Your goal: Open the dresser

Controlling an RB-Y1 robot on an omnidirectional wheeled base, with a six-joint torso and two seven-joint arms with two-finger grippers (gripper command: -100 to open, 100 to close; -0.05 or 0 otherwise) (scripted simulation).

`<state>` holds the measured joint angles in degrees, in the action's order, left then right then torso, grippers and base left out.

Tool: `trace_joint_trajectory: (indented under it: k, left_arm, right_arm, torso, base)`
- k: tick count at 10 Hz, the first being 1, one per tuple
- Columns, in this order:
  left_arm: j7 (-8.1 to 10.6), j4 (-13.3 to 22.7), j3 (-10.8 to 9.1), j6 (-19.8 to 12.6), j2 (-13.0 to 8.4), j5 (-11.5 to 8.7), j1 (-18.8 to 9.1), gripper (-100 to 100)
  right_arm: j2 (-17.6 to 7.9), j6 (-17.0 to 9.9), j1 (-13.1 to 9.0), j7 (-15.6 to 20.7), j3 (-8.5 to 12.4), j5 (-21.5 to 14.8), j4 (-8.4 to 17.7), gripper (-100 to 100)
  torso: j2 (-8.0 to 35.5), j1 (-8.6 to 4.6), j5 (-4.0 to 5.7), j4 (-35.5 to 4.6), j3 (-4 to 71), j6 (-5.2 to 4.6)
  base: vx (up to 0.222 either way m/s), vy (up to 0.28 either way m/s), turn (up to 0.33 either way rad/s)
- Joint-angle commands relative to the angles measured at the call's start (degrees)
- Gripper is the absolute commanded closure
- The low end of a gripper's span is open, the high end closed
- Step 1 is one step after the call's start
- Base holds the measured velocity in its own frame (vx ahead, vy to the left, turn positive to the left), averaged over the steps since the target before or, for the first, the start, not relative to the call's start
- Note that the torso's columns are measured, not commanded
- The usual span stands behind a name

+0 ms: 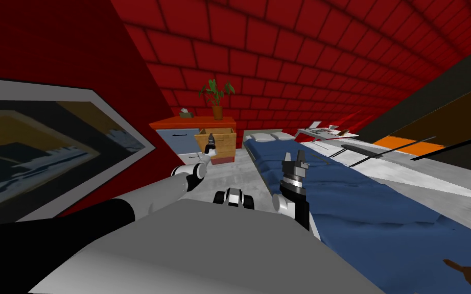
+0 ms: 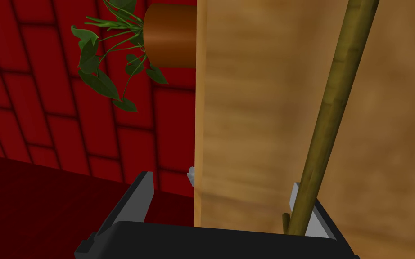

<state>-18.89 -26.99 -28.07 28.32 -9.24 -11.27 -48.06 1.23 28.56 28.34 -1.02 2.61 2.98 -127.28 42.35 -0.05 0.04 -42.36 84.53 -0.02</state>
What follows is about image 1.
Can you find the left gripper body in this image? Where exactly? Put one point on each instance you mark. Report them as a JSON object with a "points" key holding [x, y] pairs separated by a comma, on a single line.
{"points": [[211, 144]]}

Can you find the orange-topped dresser with plant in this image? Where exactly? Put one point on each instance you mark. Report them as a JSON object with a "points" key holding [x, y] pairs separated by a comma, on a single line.
{"points": [[178, 141]]}

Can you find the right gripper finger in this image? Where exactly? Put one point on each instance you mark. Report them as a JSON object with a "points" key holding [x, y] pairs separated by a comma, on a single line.
{"points": [[301, 157], [288, 158]]}

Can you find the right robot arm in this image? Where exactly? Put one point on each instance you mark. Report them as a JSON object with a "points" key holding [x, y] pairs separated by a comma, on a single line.
{"points": [[297, 205]]}

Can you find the grey-framed wall picture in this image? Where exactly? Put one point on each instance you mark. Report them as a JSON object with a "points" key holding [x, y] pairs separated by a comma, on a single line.
{"points": [[43, 151]]}

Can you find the white desk with clutter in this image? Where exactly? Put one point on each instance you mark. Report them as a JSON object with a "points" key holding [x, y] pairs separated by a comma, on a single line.
{"points": [[321, 131]]}

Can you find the open wooden drawer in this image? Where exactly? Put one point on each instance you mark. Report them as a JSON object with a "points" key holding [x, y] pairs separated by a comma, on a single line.
{"points": [[225, 143]]}

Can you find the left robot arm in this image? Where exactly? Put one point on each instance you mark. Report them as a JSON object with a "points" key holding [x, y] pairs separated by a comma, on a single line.
{"points": [[158, 196]]}

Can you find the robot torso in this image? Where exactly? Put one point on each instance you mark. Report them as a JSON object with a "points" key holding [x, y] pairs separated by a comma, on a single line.
{"points": [[203, 253]]}

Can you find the bed with blue cover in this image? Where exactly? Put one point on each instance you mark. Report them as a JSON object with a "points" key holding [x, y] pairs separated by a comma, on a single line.
{"points": [[366, 212]]}

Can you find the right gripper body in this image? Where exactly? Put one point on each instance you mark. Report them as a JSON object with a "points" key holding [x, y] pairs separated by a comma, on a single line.
{"points": [[294, 169]]}

